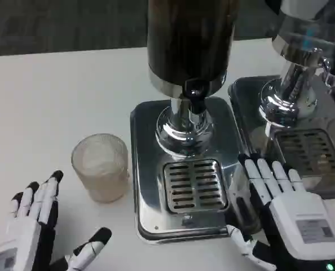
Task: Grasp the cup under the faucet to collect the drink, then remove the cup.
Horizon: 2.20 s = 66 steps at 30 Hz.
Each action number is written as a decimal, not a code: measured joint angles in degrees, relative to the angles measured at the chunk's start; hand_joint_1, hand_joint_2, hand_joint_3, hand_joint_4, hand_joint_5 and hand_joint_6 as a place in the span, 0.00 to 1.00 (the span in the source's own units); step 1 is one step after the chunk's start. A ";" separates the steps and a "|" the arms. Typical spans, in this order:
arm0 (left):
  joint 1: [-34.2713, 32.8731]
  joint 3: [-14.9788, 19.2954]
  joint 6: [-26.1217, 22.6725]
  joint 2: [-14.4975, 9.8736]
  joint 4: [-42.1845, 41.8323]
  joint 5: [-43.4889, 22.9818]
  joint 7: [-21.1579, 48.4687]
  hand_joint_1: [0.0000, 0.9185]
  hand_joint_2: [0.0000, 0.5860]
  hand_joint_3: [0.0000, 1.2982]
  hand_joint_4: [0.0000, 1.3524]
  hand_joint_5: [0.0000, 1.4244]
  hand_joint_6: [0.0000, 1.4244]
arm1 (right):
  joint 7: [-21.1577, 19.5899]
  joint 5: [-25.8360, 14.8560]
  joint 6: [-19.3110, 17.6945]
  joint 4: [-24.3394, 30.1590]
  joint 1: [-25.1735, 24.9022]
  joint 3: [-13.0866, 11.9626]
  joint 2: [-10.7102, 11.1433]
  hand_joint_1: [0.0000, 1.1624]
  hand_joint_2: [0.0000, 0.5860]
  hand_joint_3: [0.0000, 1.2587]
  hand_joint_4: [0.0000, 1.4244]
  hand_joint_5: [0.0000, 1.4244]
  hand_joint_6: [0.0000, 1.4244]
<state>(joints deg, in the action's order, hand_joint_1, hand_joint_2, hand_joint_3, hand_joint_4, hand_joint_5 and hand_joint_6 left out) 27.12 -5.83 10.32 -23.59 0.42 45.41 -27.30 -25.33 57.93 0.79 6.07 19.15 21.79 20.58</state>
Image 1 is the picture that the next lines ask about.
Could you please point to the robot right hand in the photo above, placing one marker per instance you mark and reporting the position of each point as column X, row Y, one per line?
column 297, row 223

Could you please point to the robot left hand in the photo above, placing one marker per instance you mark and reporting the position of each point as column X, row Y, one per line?
column 26, row 226

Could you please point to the steel drip grid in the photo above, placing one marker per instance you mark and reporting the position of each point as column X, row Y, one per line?
column 195, row 186
column 308, row 151

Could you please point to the steel drip tray base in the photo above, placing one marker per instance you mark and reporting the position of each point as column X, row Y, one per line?
column 184, row 169
column 294, row 132

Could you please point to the clear ribbed glass cup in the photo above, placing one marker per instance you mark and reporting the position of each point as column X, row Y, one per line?
column 102, row 167

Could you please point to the clear drink dispenser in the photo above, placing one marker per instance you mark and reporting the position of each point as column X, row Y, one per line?
column 300, row 65

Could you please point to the dark drink dispenser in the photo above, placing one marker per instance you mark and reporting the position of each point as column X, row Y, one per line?
column 186, row 70

